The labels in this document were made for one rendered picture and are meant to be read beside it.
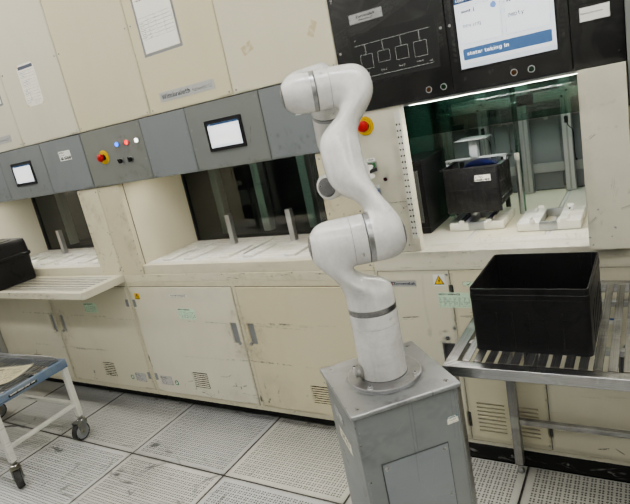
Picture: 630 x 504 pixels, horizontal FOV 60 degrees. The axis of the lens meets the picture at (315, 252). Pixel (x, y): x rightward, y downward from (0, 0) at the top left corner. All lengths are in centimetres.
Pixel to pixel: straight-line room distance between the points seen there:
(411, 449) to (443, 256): 83
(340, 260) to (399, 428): 42
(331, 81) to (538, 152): 158
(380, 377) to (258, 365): 137
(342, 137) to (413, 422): 70
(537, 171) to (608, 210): 99
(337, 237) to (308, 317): 116
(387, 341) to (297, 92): 64
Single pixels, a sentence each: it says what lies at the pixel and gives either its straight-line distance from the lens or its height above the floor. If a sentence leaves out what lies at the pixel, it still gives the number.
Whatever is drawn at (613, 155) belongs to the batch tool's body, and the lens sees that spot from 178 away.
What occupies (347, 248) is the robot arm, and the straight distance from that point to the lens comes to 124.
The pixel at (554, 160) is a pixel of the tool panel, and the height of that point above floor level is 100.
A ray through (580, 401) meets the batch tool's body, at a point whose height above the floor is 31.
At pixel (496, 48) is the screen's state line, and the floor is 151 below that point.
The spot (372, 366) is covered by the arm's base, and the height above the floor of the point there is 82.
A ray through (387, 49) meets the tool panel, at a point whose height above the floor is 159.
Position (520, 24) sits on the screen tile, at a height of 156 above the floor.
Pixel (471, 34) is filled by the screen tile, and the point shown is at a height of 157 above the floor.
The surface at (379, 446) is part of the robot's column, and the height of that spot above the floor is 66.
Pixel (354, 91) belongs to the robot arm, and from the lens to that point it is 136.
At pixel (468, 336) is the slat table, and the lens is 158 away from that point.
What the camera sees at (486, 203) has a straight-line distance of 218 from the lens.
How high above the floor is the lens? 144
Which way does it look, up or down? 14 degrees down
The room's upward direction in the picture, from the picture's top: 12 degrees counter-clockwise
